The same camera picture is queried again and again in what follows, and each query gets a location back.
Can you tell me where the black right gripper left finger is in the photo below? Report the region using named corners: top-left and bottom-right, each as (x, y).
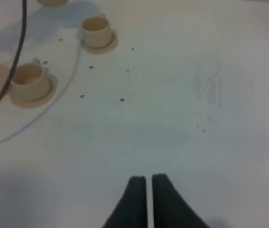
top-left (103, 176), bottom-right (148, 228)

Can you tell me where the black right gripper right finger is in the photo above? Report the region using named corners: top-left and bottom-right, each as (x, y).
top-left (152, 174), bottom-right (208, 228)

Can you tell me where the beige ceramic teapot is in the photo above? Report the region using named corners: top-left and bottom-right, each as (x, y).
top-left (37, 0), bottom-right (68, 7)

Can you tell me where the near beige cup saucer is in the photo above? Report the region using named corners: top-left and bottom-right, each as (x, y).
top-left (9, 74), bottom-right (58, 109)

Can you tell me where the beige cup saucer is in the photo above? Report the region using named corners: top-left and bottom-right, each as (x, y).
top-left (9, 74), bottom-right (58, 109)
top-left (81, 32), bottom-right (118, 54)

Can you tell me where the near beige teacup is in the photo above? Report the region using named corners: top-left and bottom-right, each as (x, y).
top-left (11, 58), bottom-right (51, 101)

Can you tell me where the beige teacup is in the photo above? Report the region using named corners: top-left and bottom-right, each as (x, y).
top-left (81, 14), bottom-right (112, 48)
top-left (11, 58), bottom-right (51, 101)

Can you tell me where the far beige cup saucer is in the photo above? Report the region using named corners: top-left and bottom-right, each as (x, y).
top-left (81, 32), bottom-right (118, 54)

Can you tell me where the far beige teacup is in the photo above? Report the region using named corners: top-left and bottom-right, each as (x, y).
top-left (81, 14), bottom-right (112, 48)

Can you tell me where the black braided camera cable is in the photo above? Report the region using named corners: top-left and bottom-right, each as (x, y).
top-left (0, 0), bottom-right (28, 126)

